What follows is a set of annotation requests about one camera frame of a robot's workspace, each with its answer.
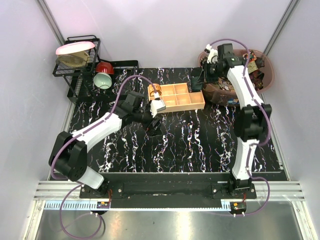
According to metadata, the pile of patterned ties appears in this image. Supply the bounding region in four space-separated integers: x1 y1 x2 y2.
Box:
216 49 265 93

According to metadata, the light green bowl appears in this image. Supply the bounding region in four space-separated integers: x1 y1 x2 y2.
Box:
93 72 112 90

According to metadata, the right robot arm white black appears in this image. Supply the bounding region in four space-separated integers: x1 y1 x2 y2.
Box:
202 43 272 199

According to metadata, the wooden compartment box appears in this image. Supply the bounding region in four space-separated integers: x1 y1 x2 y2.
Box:
153 83 205 114

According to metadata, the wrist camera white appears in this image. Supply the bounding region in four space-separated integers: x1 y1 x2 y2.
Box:
204 44 219 64
150 98 166 118

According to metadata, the dark green fern tie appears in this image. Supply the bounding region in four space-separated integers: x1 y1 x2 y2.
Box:
190 73 204 92

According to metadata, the brown plastic basket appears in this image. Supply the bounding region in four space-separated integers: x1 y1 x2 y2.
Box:
202 49 275 107

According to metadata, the beige plate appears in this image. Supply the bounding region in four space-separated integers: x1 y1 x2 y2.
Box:
55 51 90 68

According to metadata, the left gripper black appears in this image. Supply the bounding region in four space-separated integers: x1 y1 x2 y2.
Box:
132 100 163 137

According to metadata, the red bowl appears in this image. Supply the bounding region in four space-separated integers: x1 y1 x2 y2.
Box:
95 62 115 75

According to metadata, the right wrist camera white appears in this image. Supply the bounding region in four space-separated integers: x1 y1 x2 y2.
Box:
204 44 219 64

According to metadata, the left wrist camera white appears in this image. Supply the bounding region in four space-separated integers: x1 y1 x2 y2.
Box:
150 98 166 118

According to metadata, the blue yellow small box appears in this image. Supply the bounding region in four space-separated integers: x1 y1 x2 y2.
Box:
227 99 240 107

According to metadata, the rolled orange tie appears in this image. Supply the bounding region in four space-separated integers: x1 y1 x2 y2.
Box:
148 83 162 97

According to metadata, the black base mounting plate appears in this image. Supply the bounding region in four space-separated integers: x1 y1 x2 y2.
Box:
79 171 258 201

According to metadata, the aluminium rail frame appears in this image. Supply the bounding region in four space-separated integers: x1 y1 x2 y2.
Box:
35 181 305 212

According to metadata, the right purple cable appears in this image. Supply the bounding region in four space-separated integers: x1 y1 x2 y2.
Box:
207 38 272 216

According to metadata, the pink plate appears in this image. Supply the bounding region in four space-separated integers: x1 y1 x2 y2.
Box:
55 41 95 56

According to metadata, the black wire dish rack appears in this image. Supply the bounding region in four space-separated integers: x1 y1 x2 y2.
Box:
52 35 140 104

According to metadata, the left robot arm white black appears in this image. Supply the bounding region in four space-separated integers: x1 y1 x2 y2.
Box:
48 91 166 198

